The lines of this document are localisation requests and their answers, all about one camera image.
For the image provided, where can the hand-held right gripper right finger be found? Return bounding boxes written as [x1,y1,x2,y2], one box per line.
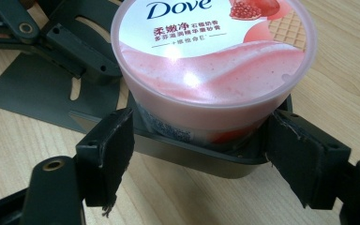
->
[262,109,353,210]

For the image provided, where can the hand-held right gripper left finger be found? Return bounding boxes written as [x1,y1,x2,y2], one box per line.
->
[74,107,136,218]

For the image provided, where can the dark grey metal rack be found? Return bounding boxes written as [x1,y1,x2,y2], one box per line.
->
[0,0,293,180]

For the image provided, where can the pink scrub jar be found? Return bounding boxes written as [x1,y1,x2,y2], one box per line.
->
[110,0,319,148]

